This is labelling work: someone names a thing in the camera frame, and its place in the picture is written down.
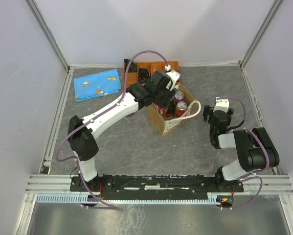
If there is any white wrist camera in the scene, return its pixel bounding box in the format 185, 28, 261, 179
214, 97, 229, 113
164, 65, 180, 91

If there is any black rolled tie middle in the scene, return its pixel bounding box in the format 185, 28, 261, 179
138, 68, 151, 84

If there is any aluminium frame rail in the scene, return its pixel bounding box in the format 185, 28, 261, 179
25, 174, 293, 195

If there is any green glass bottle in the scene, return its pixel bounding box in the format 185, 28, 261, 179
166, 101, 176, 117

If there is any left red soda can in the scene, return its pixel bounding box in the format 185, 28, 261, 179
152, 103, 168, 116

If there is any right red soda can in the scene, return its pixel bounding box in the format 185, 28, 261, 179
174, 101, 188, 118

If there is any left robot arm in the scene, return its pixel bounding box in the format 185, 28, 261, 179
68, 70, 180, 191

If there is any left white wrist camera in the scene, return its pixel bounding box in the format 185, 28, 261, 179
164, 65, 180, 91

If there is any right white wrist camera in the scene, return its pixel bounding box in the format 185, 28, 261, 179
214, 97, 229, 113

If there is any wooden compartment tray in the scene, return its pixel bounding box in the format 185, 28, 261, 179
123, 61, 180, 88

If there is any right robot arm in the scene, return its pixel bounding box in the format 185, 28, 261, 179
200, 104, 280, 192

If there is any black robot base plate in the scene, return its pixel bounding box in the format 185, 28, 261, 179
70, 175, 244, 201

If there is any brown canvas bag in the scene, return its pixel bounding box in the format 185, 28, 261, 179
147, 84, 202, 136

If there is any dark rolled tie top-left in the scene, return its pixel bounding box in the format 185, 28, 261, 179
124, 59, 137, 72

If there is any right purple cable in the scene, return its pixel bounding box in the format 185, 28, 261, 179
219, 97, 271, 211

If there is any red soda can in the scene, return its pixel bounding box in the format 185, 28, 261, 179
152, 103, 168, 116
174, 101, 188, 118

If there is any blue patterned cloth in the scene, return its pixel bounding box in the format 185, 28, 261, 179
73, 69, 121, 102

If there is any blue slotted cable duct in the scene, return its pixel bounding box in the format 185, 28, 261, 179
36, 193, 220, 205

